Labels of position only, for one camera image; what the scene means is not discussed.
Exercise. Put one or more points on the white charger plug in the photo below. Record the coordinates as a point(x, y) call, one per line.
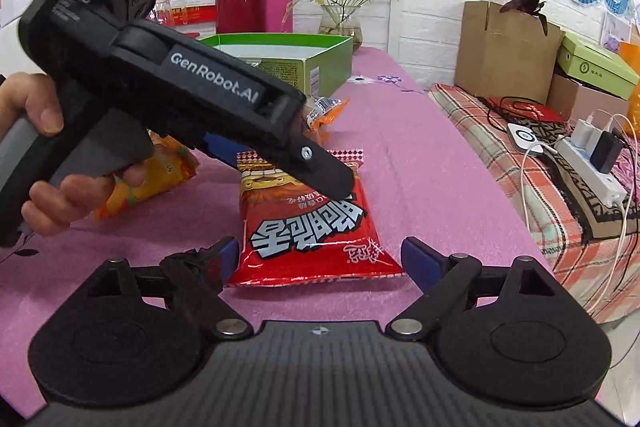
point(581, 133)

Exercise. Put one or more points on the white power strip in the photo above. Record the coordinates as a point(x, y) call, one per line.
point(595, 179)

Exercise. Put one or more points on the glass vase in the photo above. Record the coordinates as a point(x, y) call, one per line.
point(341, 27)

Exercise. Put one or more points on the plaid blanket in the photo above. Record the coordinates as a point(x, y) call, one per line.
point(490, 147)

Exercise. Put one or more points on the black patterned cloth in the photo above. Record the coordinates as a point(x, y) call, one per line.
point(575, 202)

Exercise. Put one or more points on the green shoe box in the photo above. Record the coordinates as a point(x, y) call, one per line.
point(595, 67)

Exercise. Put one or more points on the low brown cardboard box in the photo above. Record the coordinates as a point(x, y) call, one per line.
point(575, 102)

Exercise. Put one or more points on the black charger plug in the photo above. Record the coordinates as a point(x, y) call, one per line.
point(606, 152)

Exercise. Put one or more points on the tall brown cardboard box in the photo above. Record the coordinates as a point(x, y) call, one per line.
point(505, 57)

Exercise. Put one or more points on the green cardboard box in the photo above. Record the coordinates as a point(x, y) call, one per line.
point(330, 67)

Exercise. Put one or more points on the glass mug with label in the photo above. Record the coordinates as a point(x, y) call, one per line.
point(170, 9)

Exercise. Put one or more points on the orange bag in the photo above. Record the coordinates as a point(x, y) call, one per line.
point(631, 57)

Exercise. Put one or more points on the red flat pouch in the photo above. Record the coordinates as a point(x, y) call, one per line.
point(537, 112)

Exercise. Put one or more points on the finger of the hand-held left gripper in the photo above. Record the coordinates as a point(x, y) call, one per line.
point(220, 149)
point(325, 174)

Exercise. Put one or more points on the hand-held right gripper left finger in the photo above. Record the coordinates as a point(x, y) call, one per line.
point(229, 253)

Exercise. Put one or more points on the small orange snack packet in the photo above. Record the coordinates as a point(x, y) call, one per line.
point(326, 109)

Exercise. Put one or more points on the person's left hand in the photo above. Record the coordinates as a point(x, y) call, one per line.
point(75, 199)

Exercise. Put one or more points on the red snack packet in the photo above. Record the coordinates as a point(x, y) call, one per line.
point(310, 249)

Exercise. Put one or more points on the white round-faced device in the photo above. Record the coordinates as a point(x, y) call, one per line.
point(524, 138)

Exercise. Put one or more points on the pink insulated bottle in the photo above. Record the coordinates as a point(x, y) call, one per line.
point(278, 7)

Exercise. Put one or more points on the pink tablecloth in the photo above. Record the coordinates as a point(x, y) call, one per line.
point(425, 132)

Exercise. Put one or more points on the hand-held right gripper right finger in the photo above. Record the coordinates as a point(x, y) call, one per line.
point(416, 257)

